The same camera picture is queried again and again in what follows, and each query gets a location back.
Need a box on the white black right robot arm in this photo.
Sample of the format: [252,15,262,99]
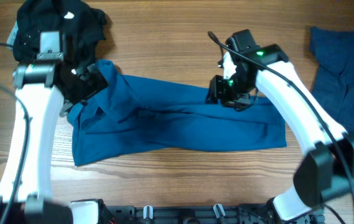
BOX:
[207,44,354,223]

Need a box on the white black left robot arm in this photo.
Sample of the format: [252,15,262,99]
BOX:
[0,60,112,223]

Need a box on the teal blue polo shirt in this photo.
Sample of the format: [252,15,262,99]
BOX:
[67,60,286,166]

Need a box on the dark navy shirt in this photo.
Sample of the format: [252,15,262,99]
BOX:
[310,27,354,133]

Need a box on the black crumpled garment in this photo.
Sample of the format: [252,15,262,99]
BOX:
[13,0,107,73]

